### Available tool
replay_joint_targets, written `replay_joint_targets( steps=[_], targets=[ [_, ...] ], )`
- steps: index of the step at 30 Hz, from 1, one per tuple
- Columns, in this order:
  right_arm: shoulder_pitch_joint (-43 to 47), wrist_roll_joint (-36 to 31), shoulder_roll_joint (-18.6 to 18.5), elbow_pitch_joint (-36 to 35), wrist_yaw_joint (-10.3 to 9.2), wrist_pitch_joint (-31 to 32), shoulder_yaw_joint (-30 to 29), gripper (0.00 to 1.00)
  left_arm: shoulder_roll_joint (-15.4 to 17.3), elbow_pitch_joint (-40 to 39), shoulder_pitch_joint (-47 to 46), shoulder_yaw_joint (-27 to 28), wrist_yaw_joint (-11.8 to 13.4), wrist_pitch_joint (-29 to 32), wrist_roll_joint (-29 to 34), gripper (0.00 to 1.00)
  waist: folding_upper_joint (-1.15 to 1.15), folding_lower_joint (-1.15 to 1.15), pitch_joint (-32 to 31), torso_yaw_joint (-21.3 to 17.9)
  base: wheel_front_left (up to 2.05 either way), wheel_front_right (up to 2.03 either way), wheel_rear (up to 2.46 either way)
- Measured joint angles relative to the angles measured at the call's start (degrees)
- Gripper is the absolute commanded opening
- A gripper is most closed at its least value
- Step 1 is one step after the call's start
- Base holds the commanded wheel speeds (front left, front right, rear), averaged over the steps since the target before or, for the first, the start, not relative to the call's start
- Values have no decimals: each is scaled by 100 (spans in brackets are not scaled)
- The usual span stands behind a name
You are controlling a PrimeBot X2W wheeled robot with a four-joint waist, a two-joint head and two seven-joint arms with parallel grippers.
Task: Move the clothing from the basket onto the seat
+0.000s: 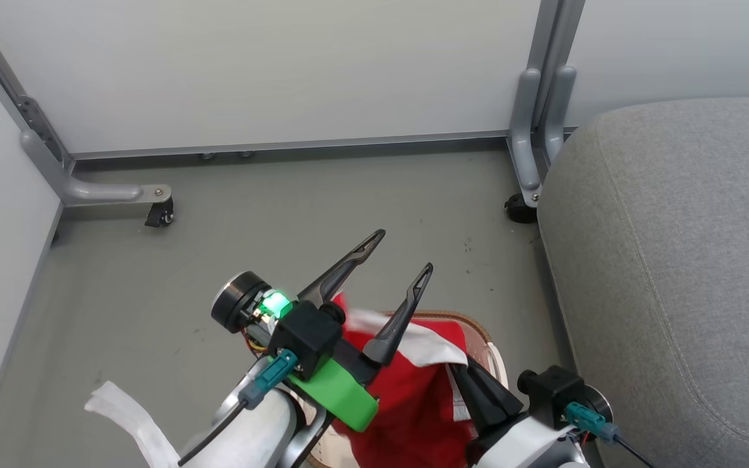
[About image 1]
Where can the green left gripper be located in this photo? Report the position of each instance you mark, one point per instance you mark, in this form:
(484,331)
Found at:
(339,393)

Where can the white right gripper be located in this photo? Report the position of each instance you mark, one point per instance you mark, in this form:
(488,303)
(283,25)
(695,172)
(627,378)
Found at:
(524,445)

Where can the red and white garment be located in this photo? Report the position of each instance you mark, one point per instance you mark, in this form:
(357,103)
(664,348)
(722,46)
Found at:
(413,403)

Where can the white basket with brown rim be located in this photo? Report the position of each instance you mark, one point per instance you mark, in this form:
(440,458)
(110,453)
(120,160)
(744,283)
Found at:
(482,335)

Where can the grey fabric sofa seat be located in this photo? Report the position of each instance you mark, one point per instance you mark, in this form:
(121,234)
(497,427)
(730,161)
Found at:
(686,273)

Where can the black round motor with light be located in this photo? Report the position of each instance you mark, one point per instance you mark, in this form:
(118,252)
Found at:
(236,301)

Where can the black caster wheel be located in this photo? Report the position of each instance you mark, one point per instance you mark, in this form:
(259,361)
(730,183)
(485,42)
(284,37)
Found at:
(520,210)
(160,214)

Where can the white fabric strip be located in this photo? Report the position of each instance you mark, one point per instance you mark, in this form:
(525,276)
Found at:
(131,416)

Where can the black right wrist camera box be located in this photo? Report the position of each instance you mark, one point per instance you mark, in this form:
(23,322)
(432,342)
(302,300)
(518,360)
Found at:
(553,393)

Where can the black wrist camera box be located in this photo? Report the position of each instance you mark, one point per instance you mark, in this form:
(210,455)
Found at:
(553,393)
(303,335)

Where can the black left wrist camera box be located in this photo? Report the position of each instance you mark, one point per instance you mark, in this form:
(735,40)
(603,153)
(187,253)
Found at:
(303,335)

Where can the grey metal floor rail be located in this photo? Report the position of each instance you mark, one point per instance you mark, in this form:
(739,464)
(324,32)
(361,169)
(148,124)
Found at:
(283,145)

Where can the grey metal double post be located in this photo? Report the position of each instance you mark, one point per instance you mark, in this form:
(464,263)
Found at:
(530,130)

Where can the grey metal frame leg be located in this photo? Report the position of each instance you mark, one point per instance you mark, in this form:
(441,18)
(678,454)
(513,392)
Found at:
(91,190)

